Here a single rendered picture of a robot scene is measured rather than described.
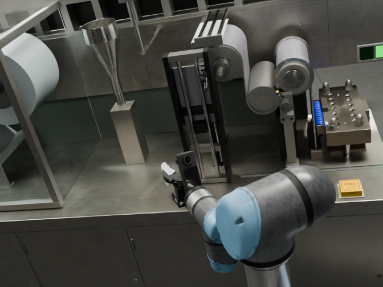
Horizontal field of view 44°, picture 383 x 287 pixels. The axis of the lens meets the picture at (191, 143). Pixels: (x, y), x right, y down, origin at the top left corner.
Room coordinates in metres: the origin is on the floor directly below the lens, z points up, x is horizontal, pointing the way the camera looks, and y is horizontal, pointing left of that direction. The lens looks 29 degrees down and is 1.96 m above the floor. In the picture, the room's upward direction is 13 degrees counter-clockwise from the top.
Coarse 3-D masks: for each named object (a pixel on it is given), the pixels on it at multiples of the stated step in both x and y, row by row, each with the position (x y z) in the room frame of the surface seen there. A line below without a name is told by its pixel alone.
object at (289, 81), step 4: (288, 72) 1.58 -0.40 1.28; (292, 72) 1.57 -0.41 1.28; (296, 72) 1.57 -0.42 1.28; (300, 72) 1.56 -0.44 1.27; (284, 76) 1.58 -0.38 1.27; (288, 76) 1.58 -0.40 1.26; (292, 76) 1.58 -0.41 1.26; (300, 76) 1.56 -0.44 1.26; (284, 80) 1.58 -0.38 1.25; (288, 80) 1.58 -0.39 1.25; (292, 80) 1.57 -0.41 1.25; (296, 80) 1.57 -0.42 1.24; (300, 80) 1.56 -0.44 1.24; (284, 84) 1.58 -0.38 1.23; (288, 84) 1.58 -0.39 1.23; (292, 84) 1.57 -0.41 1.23; (296, 84) 1.57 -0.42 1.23; (300, 84) 1.56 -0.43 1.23; (292, 88) 1.57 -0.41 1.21
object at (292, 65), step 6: (288, 66) 1.58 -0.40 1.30; (294, 66) 1.57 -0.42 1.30; (300, 66) 1.57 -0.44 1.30; (282, 72) 1.58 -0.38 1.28; (306, 72) 1.56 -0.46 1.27; (282, 78) 1.58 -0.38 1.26; (306, 78) 1.56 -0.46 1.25; (282, 84) 1.58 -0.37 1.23; (306, 84) 1.56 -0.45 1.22; (288, 90) 1.58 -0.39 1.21; (294, 90) 1.57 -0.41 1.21; (300, 90) 1.57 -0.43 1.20
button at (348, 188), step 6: (348, 180) 1.35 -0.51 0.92; (354, 180) 1.34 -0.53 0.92; (342, 186) 1.32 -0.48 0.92; (348, 186) 1.31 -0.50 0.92; (354, 186) 1.30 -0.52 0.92; (360, 186) 1.30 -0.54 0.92; (342, 192) 1.29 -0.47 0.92; (348, 192) 1.28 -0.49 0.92; (354, 192) 1.28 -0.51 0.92; (360, 192) 1.27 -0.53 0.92
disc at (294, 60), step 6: (288, 60) 1.59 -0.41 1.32; (294, 60) 1.59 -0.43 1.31; (300, 60) 1.58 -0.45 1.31; (282, 66) 1.60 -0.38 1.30; (306, 66) 1.58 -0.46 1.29; (276, 72) 1.61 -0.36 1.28; (312, 72) 1.57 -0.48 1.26; (276, 78) 1.61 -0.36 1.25; (312, 78) 1.57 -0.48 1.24; (276, 84) 1.61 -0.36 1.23; (282, 90) 1.60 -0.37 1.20; (306, 90) 1.58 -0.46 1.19
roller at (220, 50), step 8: (216, 48) 1.66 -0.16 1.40; (224, 48) 1.65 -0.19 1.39; (232, 48) 1.65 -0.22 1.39; (216, 56) 1.66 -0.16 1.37; (232, 56) 1.64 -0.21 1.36; (232, 64) 1.64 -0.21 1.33; (240, 64) 1.64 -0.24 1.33; (232, 72) 1.65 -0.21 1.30; (216, 80) 1.66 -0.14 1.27; (224, 80) 1.65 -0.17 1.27
